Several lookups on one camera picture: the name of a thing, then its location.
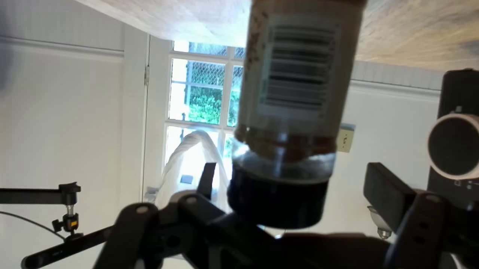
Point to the white exterior door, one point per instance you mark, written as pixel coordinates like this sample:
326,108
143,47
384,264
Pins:
191,108

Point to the glass spice bottle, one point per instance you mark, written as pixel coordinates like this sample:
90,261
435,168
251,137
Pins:
296,71

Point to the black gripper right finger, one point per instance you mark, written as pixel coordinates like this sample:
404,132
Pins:
425,223

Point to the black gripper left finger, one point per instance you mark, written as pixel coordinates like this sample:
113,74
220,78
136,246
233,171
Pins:
188,226

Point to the black camera stand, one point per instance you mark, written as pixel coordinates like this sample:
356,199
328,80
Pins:
52,211

